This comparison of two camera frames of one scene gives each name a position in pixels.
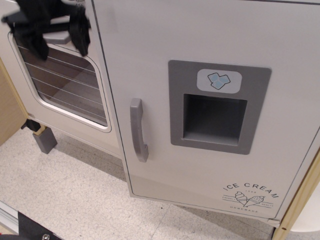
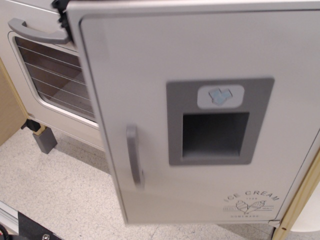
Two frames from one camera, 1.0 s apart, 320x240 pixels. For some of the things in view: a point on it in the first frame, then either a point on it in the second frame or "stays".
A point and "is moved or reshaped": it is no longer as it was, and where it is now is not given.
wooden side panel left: [13, 113] stays
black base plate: [29, 229] stays
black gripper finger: [79, 30] -> [61, 5]
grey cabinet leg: [46, 140] stays
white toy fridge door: [216, 103] is moved or reshaped
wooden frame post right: [299, 200] stays
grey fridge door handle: [141, 147] -> [137, 172]
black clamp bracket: [31, 124] stays
